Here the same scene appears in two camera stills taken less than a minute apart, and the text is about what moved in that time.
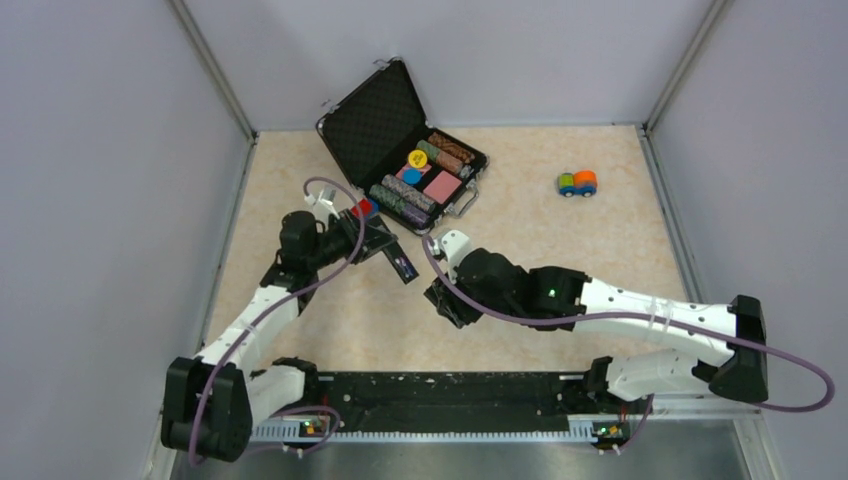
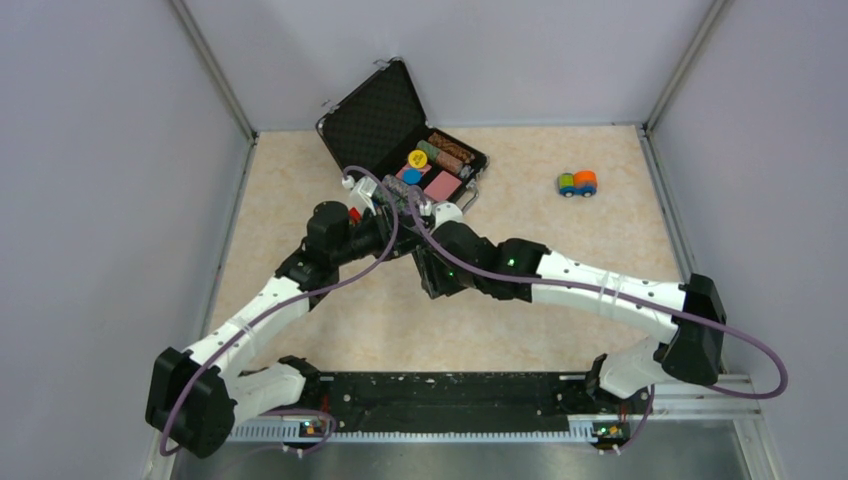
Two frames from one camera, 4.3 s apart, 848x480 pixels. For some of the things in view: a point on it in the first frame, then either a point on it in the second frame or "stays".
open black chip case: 381,134 stays
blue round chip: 411,175 stays
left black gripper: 374,239 -> 397,239
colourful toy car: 582,182 stays
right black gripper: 453,304 -> 434,277
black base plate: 513,401 stays
